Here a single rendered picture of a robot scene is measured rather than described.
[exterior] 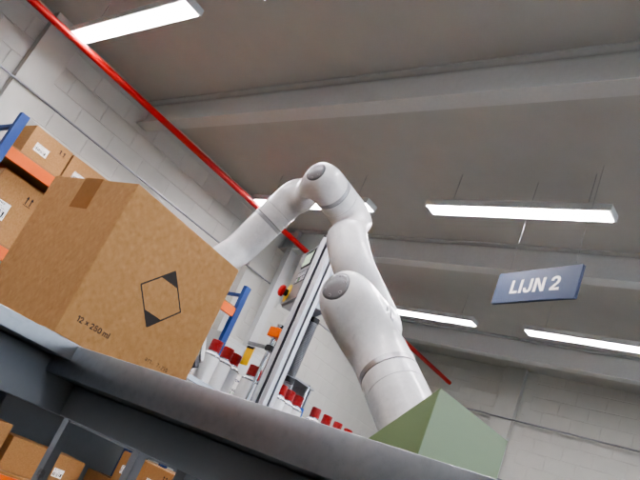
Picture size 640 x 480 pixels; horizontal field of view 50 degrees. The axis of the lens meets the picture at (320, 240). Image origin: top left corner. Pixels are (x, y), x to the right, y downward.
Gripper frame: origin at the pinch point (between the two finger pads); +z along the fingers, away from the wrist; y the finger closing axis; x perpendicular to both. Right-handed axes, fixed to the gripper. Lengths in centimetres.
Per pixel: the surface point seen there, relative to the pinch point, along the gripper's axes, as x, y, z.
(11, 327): 85, -65, -17
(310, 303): -29.0, -16.1, -26.2
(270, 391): -18.0, -16.7, -0.6
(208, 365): -6.6, -2.6, -4.6
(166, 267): 49, -45, -27
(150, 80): -246, 395, -206
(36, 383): 78, -61, -10
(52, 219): 62, -29, -32
